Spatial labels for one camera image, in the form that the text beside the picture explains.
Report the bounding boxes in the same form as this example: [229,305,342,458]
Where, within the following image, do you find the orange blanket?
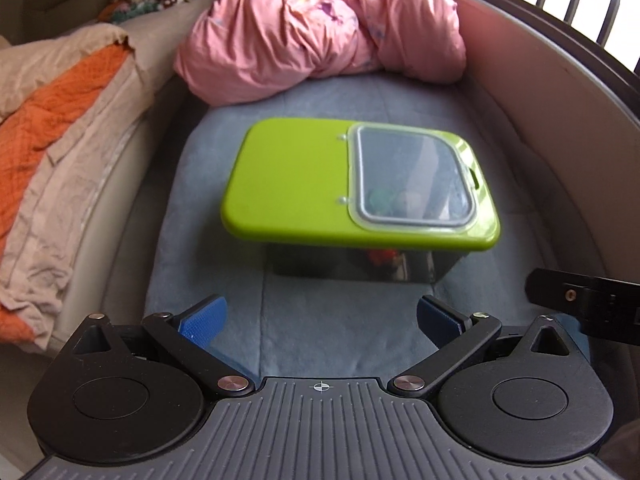
[0,49,132,345]

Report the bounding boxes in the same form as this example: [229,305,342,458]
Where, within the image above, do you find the beige wrinkled cloth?
[0,25,166,352]

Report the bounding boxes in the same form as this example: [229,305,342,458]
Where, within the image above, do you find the beige leather sofa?
[0,0,201,343]

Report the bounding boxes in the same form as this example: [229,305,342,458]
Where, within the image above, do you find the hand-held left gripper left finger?
[74,295,253,400]

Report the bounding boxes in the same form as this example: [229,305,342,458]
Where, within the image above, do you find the crochet doll with green body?
[367,189,426,216]

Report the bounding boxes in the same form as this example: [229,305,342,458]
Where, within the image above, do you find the green box lid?
[221,117,501,254]

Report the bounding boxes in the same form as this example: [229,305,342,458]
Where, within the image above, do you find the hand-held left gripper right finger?
[389,296,573,400]

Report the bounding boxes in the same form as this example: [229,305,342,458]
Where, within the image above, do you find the pink quilt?
[174,0,467,107]

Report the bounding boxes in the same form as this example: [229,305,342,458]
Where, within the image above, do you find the grey-blue plush mat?
[142,67,596,391]

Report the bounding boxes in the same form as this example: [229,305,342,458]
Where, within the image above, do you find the red figurine keychain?
[370,249,402,269]

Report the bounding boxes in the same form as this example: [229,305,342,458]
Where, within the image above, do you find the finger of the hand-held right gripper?
[525,267,593,318]

